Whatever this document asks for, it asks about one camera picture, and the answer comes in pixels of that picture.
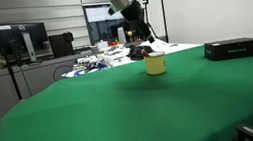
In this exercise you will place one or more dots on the large dark wall screen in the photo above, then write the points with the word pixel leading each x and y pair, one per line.
pixel 102 23

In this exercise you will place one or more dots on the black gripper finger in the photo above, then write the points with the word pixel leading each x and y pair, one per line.
pixel 143 31
pixel 149 34

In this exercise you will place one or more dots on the black rectangular box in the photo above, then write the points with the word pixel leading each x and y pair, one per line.
pixel 233 49

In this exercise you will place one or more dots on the black desktop computer box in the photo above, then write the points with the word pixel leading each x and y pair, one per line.
pixel 61 45

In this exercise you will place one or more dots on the black stand pole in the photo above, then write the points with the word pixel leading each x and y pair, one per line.
pixel 7 64

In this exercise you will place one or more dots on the thin black frame pole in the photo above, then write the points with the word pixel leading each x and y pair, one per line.
pixel 163 7

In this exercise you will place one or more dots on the orange object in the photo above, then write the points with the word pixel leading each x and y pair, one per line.
pixel 114 43

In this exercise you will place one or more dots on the green table cloth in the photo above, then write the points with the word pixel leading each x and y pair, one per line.
pixel 123 114

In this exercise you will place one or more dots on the black tripod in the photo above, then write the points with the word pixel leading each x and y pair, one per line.
pixel 147 1

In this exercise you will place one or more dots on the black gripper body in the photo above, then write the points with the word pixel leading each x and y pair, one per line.
pixel 133 14

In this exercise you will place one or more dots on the yellow mug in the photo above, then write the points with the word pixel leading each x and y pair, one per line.
pixel 155 65

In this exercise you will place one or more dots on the small white box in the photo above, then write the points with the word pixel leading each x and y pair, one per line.
pixel 102 45

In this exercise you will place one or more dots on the white speaker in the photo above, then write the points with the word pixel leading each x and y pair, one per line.
pixel 121 36

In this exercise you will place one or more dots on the yellow ball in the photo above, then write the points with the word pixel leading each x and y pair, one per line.
pixel 129 33

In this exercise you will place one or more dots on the black Dell monitor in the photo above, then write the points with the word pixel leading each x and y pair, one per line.
pixel 36 33

